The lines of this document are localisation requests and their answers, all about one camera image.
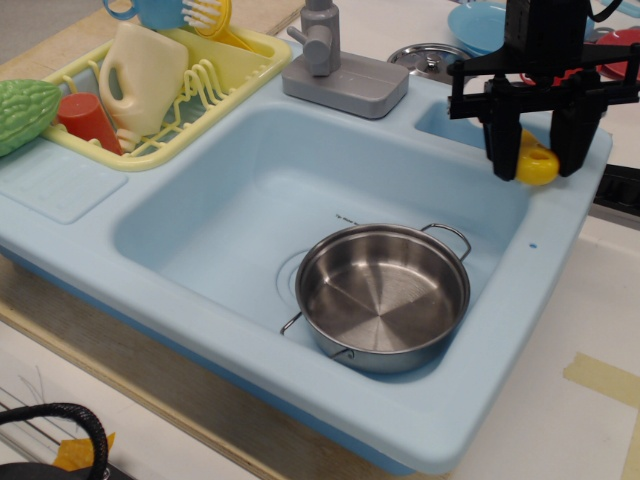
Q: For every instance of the steel pot lid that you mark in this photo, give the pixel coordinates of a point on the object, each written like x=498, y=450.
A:
x=429, y=60

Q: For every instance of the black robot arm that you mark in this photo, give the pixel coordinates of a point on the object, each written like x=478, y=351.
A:
x=546, y=30

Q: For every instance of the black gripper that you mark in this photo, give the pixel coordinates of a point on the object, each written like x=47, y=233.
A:
x=497, y=88

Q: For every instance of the black object right edge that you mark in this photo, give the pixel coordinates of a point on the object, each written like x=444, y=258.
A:
x=619, y=189

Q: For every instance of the toy knife yellow handle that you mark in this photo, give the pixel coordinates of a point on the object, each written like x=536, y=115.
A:
x=537, y=165

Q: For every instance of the stainless steel pot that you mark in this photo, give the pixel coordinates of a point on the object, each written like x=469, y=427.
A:
x=384, y=298

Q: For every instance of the yellow tape piece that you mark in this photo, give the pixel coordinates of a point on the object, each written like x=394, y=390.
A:
x=77, y=454

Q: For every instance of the light blue toy sink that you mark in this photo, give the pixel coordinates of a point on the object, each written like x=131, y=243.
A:
x=202, y=253

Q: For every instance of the cream plastic detergent bottle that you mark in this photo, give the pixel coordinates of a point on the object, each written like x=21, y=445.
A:
x=140, y=77

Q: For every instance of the blue toy cup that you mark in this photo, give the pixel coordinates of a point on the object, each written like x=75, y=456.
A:
x=153, y=14

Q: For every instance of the grey toy faucet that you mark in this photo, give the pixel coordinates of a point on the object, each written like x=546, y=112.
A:
x=326, y=75

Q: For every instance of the masking tape strip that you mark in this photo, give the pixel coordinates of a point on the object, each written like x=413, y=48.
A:
x=603, y=378

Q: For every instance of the yellow dish rack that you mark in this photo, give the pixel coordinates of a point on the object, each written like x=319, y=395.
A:
x=219, y=77

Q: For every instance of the green bitter gourd toy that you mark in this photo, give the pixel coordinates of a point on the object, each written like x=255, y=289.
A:
x=28, y=107

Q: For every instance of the light blue plate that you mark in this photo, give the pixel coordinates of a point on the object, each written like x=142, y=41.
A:
x=479, y=26

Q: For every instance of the yellow dish brush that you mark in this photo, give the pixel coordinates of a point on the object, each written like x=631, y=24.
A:
x=210, y=19

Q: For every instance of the red plastic cup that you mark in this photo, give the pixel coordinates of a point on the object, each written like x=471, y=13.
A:
x=83, y=116

